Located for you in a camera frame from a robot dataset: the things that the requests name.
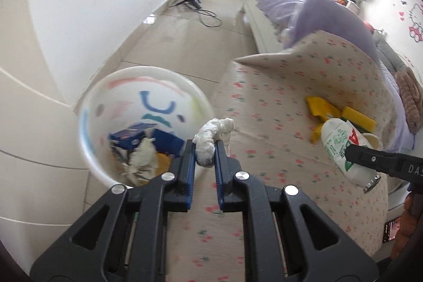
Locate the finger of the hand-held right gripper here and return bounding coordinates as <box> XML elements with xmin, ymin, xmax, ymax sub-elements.
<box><xmin>345</xmin><ymin>145</ymin><xmax>402</xmax><ymax>175</ymax></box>

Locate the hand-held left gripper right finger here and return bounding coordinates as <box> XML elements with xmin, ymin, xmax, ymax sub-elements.
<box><xmin>214</xmin><ymin>140</ymin><xmax>379</xmax><ymax>282</ymax></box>

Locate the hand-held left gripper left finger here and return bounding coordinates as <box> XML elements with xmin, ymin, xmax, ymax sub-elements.
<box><xmin>30</xmin><ymin>139</ymin><xmax>197</xmax><ymax>282</ymax></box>

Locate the white tissue wad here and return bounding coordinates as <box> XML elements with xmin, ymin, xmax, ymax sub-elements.
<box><xmin>193</xmin><ymin>117</ymin><xmax>235</xmax><ymax>168</ymax></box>

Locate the large white green-label bottle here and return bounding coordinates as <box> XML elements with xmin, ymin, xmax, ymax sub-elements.
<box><xmin>321</xmin><ymin>118</ymin><xmax>382</xmax><ymax>195</ymax></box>

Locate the grey white tissue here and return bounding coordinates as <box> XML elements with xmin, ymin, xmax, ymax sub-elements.
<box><xmin>121</xmin><ymin>137</ymin><xmax>159</xmax><ymax>183</ymax></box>

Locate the blue ice cream box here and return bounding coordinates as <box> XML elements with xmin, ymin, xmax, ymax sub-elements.
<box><xmin>109</xmin><ymin>123</ymin><xmax>186</xmax><ymax>157</ymax></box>

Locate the white cartoon face bin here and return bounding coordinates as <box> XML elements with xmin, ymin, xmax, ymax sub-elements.
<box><xmin>77</xmin><ymin>66</ymin><xmax>215</xmax><ymax>188</ymax></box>

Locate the person's right forearm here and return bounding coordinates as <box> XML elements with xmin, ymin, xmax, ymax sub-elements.
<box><xmin>393</xmin><ymin>193</ymin><xmax>423</xmax><ymax>261</ymax></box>

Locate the yellow sponge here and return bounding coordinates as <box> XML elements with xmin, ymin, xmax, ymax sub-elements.
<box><xmin>340</xmin><ymin>106</ymin><xmax>377</xmax><ymax>133</ymax></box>

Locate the cherry print blanket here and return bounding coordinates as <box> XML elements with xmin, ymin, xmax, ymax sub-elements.
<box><xmin>155</xmin><ymin>30</ymin><xmax>399</xmax><ymax>272</ymax></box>

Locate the brown fuzzy blanket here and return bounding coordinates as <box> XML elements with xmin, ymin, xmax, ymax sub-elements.
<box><xmin>395</xmin><ymin>67</ymin><xmax>423</xmax><ymax>134</ymax></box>

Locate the yellow plastic package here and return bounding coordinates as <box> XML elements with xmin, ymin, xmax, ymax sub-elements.
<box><xmin>305</xmin><ymin>96</ymin><xmax>341</xmax><ymax>143</ymax></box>

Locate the grey plush pillow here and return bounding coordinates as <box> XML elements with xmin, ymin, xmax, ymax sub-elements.
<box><xmin>375</xmin><ymin>33</ymin><xmax>407</xmax><ymax>71</ymax></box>

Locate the purple bed cover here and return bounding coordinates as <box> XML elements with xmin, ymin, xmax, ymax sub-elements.
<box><xmin>243</xmin><ymin>0</ymin><xmax>417</xmax><ymax>150</ymax></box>

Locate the cartoon cat wall sticker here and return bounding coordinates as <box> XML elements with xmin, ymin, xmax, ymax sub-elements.
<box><xmin>393</xmin><ymin>0</ymin><xmax>423</xmax><ymax>43</ymax></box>

